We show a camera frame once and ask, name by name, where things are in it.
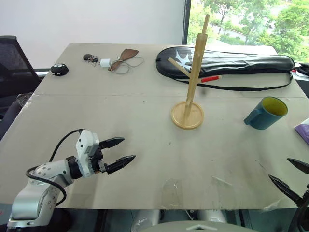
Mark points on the black round device white buttons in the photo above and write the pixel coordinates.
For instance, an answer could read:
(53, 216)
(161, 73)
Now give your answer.
(59, 70)

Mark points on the blue mug yellow inside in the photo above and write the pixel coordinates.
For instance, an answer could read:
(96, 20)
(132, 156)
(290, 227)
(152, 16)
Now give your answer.
(263, 118)

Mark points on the red tape mark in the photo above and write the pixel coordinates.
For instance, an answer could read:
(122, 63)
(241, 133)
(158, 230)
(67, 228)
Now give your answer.
(210, 79)

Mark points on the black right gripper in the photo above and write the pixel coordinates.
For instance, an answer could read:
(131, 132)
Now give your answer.
(306, 199)

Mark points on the white charger plug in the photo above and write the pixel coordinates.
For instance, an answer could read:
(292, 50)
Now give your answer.
(105, 63)

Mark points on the purple packet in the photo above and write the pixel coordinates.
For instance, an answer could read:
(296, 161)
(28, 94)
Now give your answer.
(304, 130)

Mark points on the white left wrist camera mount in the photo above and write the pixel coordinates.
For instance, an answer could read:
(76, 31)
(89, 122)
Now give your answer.
(83, 149)

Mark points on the black key fob with keys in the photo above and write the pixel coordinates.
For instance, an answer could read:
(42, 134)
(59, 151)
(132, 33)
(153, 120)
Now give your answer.
(87, 57)

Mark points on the black racket bag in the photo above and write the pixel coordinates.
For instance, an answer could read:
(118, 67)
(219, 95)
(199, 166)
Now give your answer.
(241, 62)

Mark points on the brown leather pouch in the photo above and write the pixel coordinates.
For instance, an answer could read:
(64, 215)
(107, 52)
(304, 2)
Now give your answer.
(129, 53)

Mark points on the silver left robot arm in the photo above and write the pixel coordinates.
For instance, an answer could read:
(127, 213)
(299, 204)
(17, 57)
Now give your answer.
(29, 200)

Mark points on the black and pink bundle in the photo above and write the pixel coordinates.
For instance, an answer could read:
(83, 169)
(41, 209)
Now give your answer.
(303, 70)

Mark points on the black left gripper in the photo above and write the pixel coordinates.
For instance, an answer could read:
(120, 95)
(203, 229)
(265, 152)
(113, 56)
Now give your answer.
(97, 157)

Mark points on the grey rounded robot torso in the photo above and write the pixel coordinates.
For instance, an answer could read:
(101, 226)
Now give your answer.
(193, 227)

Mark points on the clear plastic film scrap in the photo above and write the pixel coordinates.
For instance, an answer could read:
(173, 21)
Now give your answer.
(172, 192)

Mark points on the wooden mug tree stand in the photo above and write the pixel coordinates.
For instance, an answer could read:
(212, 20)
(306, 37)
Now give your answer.
(187, 119)

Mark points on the silver cylinder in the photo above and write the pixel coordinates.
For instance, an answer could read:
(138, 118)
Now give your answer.
(146, 220)
(212, 216)

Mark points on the black mesh office chair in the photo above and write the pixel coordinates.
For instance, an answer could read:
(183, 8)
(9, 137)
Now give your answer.
(12, 60)

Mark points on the dark window frame post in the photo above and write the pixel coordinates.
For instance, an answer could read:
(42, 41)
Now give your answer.
(186, 21)

